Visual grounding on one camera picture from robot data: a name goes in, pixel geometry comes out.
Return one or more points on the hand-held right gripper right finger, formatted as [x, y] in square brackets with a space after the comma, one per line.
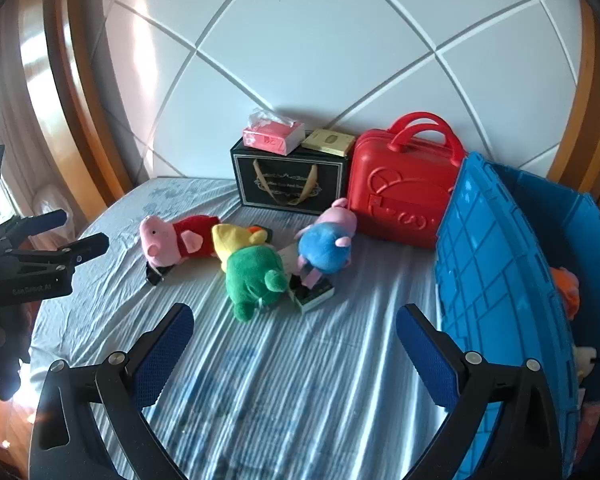
[430, 360]

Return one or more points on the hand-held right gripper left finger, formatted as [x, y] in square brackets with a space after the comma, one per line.
[162, 355]

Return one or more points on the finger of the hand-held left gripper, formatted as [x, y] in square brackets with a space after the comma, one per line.
[80, 249]
[50, 219]

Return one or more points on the blue plastic crate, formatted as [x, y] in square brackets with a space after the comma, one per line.
[480, 270]

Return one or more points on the person's left hand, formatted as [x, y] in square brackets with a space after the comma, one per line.
[2, 355]

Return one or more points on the pink pig plush red dress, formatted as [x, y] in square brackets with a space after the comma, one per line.
[190, 237]

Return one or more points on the light curtain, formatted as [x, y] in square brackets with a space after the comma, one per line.
[15, 110]

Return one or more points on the green plush toy yellow dress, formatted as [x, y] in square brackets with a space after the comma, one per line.
[252, 280]

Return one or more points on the striped bed sheet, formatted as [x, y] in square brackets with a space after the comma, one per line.
[290, 385]

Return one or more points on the white green sweat-patch box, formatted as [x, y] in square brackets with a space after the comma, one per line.
[312, 300]

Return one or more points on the orange plush toy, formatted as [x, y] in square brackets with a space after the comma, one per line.
[565, 287]

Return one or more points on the white plush toy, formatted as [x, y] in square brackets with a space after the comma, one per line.
[586, 362]

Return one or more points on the pink pig plush blue body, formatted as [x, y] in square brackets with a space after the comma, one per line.
[320, 247]

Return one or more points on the red plastic suitcase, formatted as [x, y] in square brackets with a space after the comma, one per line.
[395, 195]

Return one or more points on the black gift box gold ribbon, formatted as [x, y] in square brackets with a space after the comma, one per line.
[290, 180]

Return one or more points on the red tissue pack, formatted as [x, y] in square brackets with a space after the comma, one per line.
[272, 137]

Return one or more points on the small gold box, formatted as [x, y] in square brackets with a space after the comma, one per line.
[327, 141]

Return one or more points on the white padded headboard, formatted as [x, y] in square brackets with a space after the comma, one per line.
[290, 45]

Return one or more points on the wooden headboard frame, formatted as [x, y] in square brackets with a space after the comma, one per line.
[75, 85]

